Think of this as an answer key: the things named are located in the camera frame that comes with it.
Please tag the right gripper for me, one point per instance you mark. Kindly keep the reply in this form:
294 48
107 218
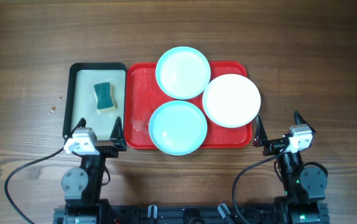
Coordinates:
273 147

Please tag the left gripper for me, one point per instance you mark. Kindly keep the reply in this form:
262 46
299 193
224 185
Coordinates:
119 143

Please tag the green yellow sponge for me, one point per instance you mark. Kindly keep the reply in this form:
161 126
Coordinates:
104 97

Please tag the mint green plate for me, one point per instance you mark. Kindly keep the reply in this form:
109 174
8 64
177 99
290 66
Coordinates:
178 128

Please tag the light blue plate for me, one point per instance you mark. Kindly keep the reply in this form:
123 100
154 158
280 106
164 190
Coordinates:
183 72

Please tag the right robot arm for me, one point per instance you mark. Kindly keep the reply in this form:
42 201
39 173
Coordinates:
304 182

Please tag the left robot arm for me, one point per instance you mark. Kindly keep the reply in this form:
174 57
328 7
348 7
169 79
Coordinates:
82 185

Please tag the black water basin tray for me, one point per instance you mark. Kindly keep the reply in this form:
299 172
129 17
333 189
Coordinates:
82 99

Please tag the white plate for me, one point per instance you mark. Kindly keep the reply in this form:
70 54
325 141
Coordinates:
231 100

